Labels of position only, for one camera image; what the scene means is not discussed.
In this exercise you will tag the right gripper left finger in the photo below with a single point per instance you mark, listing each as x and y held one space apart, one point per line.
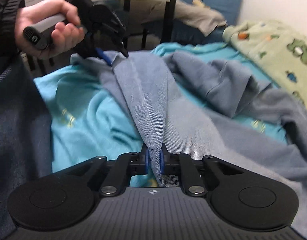
122 169

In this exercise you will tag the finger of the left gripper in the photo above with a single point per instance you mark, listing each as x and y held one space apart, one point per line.
122 49
101 54

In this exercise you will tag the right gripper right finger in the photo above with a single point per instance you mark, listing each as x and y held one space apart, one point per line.
186 169

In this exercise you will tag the blue denim jeans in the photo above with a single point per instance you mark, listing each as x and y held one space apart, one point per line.
215 108

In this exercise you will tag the person left hand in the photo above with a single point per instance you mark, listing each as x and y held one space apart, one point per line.
61 36

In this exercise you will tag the teal smiley bed sheet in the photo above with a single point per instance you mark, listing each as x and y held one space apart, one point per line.
87 121

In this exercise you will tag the yellow plush toy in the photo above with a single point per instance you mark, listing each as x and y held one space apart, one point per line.
200 4

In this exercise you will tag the grey cloth on chair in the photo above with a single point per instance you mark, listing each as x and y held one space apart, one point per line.
204 19

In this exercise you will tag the green cartoon fleece blanket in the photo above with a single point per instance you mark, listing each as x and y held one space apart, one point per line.
277 49

